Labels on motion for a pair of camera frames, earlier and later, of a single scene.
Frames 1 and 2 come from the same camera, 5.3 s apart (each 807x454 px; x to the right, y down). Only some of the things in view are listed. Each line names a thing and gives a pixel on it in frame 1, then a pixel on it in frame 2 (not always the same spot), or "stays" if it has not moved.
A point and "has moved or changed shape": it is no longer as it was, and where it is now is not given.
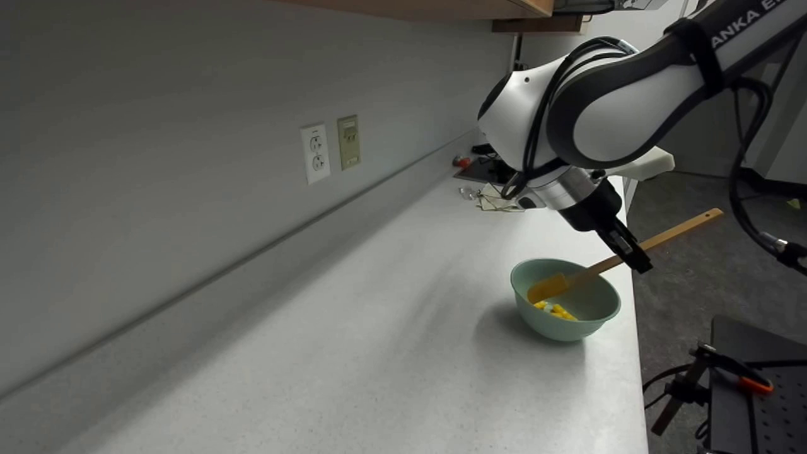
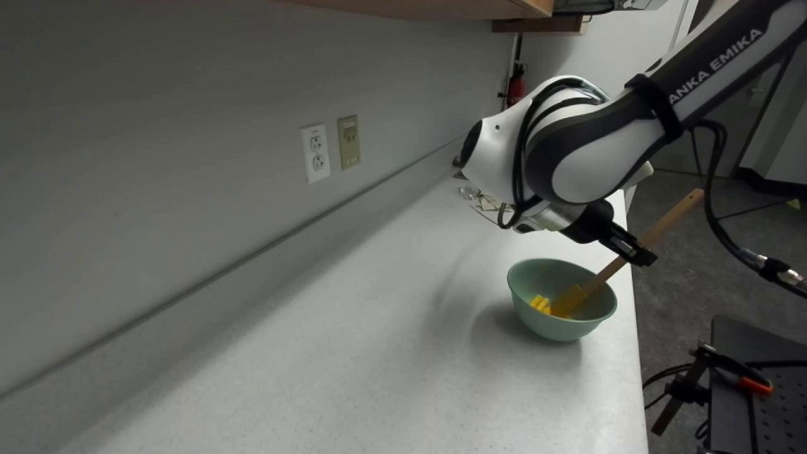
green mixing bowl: x=573 y=314 stays
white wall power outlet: x=313 y=153 stays
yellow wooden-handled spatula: x=549 y=287 has moved or changed shape
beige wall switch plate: x=349 y=142 stays
